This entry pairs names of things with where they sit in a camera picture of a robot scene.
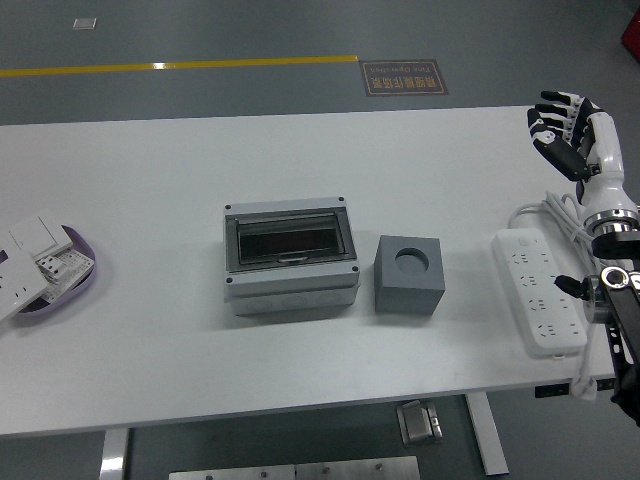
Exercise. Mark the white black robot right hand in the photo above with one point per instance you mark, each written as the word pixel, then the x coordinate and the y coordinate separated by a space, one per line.
pixel 607 165

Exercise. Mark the grey junction box with lid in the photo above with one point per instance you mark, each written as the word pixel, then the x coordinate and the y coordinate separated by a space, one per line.
pixel 292 292

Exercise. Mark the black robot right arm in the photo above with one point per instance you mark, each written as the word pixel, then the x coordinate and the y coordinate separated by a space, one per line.
pixel 622 295

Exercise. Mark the grey cube with round hole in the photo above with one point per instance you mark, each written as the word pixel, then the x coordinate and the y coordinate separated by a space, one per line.
pixel 405 297

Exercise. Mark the metal floor socket box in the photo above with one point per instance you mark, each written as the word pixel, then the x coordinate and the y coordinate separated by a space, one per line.
pixel 417 424

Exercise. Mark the red object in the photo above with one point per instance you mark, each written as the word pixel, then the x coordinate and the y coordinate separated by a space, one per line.
pixel 631 30

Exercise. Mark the white power strip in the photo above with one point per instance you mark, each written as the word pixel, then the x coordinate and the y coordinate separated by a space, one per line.
pixel 537 285

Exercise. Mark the brown floor sign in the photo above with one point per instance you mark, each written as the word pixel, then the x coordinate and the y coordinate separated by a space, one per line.
pixel 404 78

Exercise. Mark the black table control panel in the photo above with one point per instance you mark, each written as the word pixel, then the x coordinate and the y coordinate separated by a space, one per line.
pixel 550 390

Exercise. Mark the white table leg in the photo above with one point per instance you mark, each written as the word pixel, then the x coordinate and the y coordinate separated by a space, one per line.
pixel 112 455
pixel 487 435

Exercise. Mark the yellow floor tape line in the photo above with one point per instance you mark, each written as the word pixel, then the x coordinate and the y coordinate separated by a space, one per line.
pixel 200 65

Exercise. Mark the purple tray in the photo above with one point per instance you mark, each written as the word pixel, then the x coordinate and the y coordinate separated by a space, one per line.
pixel 82 287

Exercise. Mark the small metal floor plate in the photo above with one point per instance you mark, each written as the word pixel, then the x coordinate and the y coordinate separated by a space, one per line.
pixel 84 23

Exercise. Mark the white gridded plastic insert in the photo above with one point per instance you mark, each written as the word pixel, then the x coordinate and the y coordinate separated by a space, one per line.
pixel 75 270

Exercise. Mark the small white socket module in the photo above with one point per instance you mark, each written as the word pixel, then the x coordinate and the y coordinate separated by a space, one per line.
pixel 50 266

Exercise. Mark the large white socket panel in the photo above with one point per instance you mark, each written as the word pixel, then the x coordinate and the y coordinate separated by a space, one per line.
pixel 17 282

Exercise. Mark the metal base plate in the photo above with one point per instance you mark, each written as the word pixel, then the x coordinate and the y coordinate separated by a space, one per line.
pixel 300 471

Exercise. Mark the white switch plate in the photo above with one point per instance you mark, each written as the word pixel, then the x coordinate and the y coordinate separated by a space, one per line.
pixel 32 232

